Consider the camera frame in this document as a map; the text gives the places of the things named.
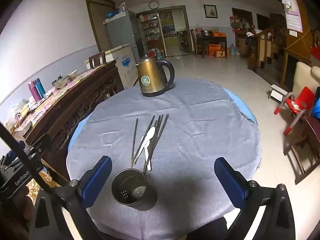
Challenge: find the lidded metal bowl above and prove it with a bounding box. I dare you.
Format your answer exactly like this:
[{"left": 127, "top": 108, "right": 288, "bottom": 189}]
[{"left": 52, "top": 76, "right": 69, "bottom": 89}]

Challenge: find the orange cardboard box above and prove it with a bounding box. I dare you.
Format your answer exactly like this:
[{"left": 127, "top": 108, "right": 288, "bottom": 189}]
[{"left": 208, "top": 44, "right": 227, "bottom": 57}]

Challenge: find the blue thermos bottle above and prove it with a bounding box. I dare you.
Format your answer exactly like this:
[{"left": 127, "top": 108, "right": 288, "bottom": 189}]
[{"left": 36, "top": 78, "right": 46, "bottom": 98}]

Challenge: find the bundle of dark chopsticks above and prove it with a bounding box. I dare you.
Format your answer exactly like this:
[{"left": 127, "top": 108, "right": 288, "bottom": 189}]
[{"left": 130, "top": 114, "right": 169, "bottom": 174}]

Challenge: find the beige armchair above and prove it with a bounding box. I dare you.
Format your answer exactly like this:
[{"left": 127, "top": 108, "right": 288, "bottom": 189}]
[{"left": 291, "top": 61, "right": 320, "bottom": 98}]

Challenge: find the wooden side table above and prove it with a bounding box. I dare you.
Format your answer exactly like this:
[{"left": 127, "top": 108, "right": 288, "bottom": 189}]
[{"left": 194, "top": 30, "right": 228, "bottom": 59}]

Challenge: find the wooden stair railing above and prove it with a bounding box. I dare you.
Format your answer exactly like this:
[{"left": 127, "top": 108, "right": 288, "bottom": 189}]
[{"left": 246, "top": 25, "right": 313, "bottom": 80}]

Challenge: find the white chest freezer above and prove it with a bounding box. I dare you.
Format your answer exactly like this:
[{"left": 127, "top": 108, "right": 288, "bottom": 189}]
[{"left": 85, "top": 44, "right": 139, "bottom": 88}]

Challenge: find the framed wall picture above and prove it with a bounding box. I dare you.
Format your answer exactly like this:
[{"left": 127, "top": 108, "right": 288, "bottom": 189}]
[{"left": 203, "top": 4, "right": 218, "bottom": 19}]

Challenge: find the black cable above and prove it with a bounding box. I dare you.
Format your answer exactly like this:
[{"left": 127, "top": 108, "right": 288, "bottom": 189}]
[{"left": 0, "top": 123, "right": 104, "bottom": 240}]

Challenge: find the grey refrigerator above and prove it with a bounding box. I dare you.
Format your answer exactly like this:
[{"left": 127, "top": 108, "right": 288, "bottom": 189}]
[{"left": 104, "top": 9, "right": 145, "bottom": 55}]

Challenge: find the blue table cover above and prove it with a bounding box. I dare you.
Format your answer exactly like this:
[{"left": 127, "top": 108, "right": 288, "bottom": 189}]
[{"left": 67, "top": 87, "right": 258, "bottom": 155}]

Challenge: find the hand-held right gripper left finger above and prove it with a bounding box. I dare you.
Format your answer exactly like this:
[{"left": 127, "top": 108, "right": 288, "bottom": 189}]
[{"left": 29, "top": 156, "right": 112, "bottom": 240}]

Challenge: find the red child's chair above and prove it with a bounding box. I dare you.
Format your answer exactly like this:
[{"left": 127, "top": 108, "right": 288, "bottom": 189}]
[{"left": 274, "top": 86, "right": 316, "bottom": 136}]

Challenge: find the dark metal utensil holder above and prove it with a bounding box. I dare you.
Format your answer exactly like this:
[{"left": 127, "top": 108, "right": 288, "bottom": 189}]
[{"left": 111, "top": 168, "right": 158, "bottom": 210}]

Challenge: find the grey tablecloth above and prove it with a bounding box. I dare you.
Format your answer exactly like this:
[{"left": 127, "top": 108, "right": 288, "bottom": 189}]
[{"left": 66, "top": 77, "right": 262, "bottom": 240}]

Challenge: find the purple thermos bottle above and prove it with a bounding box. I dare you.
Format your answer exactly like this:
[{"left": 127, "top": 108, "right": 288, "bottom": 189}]
[{"left": 28, "top": 80, "right": 40, "bottom": 103}]

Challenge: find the glass display cabinet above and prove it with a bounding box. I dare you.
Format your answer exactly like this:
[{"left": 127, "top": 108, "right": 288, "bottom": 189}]
[{"left": 136, "top": 11, "right": 167, "bottom": 58}]

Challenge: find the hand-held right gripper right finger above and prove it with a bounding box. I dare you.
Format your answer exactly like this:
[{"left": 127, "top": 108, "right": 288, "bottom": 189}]
[{"left": 214, "top": 157, "right": 297, "bottom": 240}]

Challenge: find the blue bag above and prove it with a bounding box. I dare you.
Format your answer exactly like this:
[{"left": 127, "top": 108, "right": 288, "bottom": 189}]
[{"left": 311, "top": 87, "right": 320, "bottom": 119}]

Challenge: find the dark wooden chair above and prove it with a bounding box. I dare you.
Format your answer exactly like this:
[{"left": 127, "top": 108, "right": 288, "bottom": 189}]
[{"left": 283, "top": 116, "right": 320, "bottom": 185}]

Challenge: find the wooden dining chair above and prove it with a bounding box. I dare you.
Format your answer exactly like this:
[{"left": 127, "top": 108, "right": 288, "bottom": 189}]
[{"left": 89, "top": 51, "right": 107, "bottom": 69}]

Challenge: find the white step stool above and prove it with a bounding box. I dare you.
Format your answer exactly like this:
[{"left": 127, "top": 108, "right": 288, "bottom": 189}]
[{"left": 269, "top": 84, "right": 288, "bottom": 102}]

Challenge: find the patterned sideboard cover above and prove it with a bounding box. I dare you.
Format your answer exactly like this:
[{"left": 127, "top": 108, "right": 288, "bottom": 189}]
[{"left": 7, "top": 67, "right": 110, "bottom": 135}]

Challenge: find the bronze electric kettle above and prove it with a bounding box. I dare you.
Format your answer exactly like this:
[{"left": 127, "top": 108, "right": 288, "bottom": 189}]
[{"left": 135, "top": 54, "right": 175, "bottom": 97}]

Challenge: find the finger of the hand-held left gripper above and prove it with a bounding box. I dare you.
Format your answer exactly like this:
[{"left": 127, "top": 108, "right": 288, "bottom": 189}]
[{"left": 1, "top": 134, "right": 50, "bottom": 167}]

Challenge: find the small dark box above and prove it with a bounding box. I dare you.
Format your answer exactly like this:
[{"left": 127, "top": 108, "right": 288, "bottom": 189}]
[{"left": 22, "top": 122, "right": 33, "bottom": 137}]

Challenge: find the carved wooden sideboard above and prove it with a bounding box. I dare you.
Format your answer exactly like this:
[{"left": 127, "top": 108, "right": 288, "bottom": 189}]
[{"left": 14, "top": 60, "right": 125, "bottom": 180}]

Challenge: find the pink wall calendar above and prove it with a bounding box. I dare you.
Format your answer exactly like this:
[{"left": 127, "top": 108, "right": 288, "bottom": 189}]
[{"left": 280, "top": 0, "right": 303, "bottom": 33}]

